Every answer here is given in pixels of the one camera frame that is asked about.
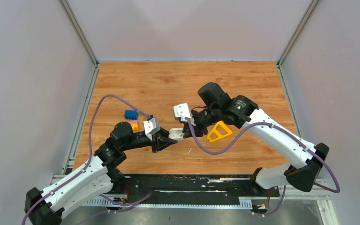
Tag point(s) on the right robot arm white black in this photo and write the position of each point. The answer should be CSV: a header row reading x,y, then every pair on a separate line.
x,y
304,159

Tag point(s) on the white earbud charging case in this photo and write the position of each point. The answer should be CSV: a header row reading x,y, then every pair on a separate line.
x,y
176,134

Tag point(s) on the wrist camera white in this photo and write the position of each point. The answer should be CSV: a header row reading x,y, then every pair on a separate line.
x,y
151,127
182,113

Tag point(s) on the yellow triangular toy frame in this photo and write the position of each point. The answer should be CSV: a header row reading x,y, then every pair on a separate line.
x,y
218,132

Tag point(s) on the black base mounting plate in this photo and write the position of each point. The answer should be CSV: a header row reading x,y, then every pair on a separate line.
x,y
187,190

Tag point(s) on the blue toy brick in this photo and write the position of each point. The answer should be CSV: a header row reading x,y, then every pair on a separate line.
x,y
131,114

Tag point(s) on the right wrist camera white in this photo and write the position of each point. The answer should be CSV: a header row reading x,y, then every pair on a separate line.
x,y
182,113

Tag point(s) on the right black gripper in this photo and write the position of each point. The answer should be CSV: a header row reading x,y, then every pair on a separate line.
x,y
198,131

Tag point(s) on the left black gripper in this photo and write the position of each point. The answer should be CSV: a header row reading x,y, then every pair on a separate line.
x,y
161,143

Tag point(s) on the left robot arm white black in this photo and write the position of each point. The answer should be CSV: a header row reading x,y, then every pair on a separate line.
x,y
98,175

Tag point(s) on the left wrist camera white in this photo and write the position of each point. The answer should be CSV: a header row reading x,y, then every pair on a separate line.
x,y
151,127

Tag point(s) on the pink green orange brick stack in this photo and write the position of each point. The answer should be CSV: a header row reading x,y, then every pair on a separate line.
x,y
134,125

